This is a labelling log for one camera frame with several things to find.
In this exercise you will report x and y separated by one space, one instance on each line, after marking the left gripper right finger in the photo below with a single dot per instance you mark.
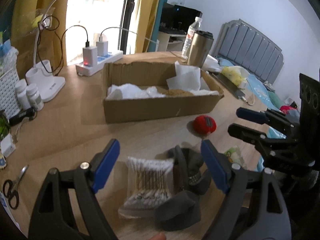
253 207

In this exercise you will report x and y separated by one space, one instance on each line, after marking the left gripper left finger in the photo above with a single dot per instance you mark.
53 217

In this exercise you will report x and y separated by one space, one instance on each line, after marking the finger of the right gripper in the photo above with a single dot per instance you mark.
261 142
270 117

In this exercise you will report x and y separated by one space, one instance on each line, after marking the tissue packet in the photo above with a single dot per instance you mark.
234 155

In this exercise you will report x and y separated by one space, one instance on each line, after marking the red plush ball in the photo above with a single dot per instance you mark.
204 125

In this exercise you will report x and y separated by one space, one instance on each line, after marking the grey sock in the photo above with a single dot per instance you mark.
183 209

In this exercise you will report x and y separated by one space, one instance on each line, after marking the white textured cloth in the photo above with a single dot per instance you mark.
188 79

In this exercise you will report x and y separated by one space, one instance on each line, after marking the brown plush bear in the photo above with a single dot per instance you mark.
177 93

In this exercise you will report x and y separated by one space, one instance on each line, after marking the cotton swab pack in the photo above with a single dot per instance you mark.
150 183

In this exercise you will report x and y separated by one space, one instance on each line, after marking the bubble wrap piece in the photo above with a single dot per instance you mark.
152 92

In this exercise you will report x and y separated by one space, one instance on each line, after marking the left hand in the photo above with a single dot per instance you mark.
159 236

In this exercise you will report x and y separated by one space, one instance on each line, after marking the blue patterned blanket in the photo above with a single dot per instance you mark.
260 92

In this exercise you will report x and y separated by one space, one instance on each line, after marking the yellow plastic bag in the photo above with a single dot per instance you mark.
236 74

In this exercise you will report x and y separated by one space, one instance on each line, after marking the black scissors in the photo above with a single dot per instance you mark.
10 189

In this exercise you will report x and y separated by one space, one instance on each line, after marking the black smartphone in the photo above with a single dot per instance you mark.
231 87

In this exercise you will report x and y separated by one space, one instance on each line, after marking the white lidded container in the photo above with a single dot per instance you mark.
211 65

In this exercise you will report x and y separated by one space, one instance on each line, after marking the grey bed headboard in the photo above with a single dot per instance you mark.
243 45

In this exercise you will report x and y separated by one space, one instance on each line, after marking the steel travel tumbler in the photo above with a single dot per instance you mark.
199 49

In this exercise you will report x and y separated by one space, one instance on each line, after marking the clear water bottle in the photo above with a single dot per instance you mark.
191 30

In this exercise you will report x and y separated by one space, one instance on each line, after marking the white pill bottle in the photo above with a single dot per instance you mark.
34 97
21 93

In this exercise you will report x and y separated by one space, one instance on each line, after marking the white perforated basket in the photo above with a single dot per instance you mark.
9 102

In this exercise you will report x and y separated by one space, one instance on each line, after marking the brown cardboard box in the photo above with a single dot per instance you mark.
147 74

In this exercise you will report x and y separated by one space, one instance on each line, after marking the black computer monitor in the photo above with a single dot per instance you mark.
183 17

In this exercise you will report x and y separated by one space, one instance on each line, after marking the white desk lamp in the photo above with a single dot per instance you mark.
41 73

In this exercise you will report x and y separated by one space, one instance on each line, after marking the white power strip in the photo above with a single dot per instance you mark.
111 57

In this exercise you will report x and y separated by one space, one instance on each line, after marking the white charger left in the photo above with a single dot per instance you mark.
90 55

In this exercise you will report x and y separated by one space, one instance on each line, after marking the white charger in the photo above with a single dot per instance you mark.
102 47
90 55

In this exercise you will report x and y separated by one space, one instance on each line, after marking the white charger right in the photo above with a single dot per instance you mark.
102 47

